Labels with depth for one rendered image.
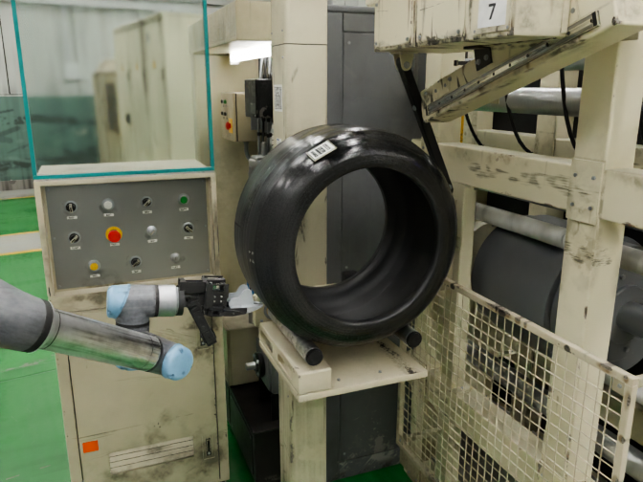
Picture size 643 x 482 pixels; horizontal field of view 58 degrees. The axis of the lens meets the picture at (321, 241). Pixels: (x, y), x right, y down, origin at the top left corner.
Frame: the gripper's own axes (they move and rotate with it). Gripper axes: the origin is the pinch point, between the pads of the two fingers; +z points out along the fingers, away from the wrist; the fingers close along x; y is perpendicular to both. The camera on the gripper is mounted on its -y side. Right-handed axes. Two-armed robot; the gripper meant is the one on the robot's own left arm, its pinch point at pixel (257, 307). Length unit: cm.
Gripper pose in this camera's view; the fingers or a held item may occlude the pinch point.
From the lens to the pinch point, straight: 147.8
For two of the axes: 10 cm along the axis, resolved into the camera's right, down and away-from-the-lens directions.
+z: 9.2, 0.2, 3.8
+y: 1.1, -9.7, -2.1
